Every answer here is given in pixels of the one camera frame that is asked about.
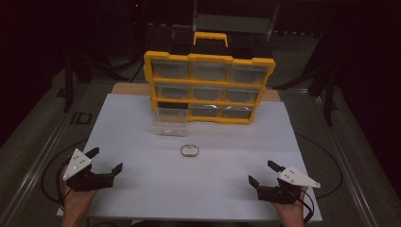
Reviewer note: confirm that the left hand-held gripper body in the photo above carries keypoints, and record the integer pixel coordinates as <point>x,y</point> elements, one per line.
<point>77,164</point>

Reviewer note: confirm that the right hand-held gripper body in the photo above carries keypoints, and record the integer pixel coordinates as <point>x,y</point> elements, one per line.
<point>294,178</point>

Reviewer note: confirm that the clear plastic drawer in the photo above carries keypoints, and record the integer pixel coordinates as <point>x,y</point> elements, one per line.
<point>170,124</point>

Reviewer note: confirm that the person's right hand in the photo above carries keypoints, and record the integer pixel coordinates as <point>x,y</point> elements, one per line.
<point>291,213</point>

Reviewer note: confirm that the person's left hand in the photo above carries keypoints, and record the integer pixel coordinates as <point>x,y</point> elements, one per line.
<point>75,201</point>

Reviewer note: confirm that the black metal stand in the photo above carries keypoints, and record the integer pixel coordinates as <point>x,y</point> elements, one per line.
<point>329,94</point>
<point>67,82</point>

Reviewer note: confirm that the yellow and black drawer cabinet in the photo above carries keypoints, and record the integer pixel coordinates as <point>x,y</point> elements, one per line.
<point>208,82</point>

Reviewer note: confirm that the aluminium rail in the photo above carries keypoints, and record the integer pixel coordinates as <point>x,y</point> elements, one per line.
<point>38,164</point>
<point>346,164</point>

